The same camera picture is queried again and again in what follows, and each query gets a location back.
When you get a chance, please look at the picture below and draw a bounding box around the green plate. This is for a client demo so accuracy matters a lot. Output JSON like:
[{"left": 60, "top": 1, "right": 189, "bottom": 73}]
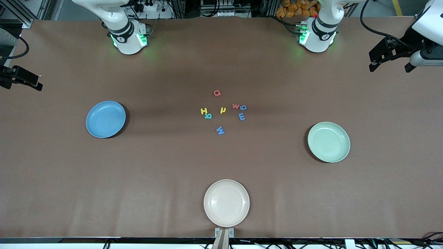
[{"left": 307, "top": 121, "right": 351, "bottom": 163}]

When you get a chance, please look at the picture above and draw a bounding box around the blue plate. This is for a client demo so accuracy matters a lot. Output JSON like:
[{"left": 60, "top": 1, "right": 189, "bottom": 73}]
[{"left": 85, "top": 101, "right": 126, "bottom": 139}]

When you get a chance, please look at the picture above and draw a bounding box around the beige plate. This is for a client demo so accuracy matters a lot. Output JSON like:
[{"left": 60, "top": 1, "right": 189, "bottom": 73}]
[{"left": 204, "top": 179, "right": 250, "bottom": 228}]

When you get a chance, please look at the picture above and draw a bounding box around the grey side panel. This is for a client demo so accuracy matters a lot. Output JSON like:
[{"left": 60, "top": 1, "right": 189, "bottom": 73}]
[{"left": 0, "top": 27, "right": 18, "bottom": 47}]

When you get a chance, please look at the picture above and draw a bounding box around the bag of orange objects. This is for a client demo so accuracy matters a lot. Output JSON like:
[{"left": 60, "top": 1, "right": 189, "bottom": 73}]
[{"left": 276, "top": 0, "right": 320, "bottom": 19}]

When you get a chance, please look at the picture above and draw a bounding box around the white power strip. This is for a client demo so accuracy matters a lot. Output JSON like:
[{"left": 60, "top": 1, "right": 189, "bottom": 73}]
[{"left": 132, "top": 0, "right": 174, "bottom": 20}]

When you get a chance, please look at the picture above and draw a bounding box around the brown table cover sheet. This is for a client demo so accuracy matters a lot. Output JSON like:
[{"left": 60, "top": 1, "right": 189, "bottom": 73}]
[{"left": 0, "top": 17, "right": 443, "bottom": 239}]

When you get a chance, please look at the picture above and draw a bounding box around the grey metal equipment rack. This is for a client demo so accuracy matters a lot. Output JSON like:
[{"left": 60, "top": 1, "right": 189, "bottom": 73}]
[{"left": 200, "top": 0, "right": 252, "bottom": 18}]

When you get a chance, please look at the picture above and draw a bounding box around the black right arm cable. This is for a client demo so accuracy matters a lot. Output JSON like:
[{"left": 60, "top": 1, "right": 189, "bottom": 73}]
[{"left": 0, "top": 36, "right": 30, "bottom": 60}]

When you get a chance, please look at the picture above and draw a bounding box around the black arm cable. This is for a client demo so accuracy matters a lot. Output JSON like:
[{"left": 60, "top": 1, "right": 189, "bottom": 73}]
[
  {"left": 359, "top": 0, "right": 416, "bottom": 49},
  {"left": 0, "top": 36, "right": 30, "bottom": 60}
]

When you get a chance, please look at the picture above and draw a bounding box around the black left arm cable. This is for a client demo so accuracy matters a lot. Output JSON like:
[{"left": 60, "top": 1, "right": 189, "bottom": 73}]
[{"left": 359, "top": 0, "right": 416, "bottom": 49}]

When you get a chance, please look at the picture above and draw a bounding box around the aluminium frame profile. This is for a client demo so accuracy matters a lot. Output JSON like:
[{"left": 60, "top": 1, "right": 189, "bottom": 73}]
[{"left": 0, "top": 0, "right": 52, "bottom": 29}]

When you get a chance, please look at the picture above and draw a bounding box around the silver table edge rail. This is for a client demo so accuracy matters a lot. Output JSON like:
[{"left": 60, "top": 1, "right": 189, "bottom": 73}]
[{"left": 0, "top": 237, "right": 443, "bottom": 247}]

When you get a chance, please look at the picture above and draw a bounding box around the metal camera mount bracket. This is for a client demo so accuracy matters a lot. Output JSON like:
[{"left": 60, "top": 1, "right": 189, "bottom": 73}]
[{"left": 212, "top": 227, "right": 235, "bottom": 249}]

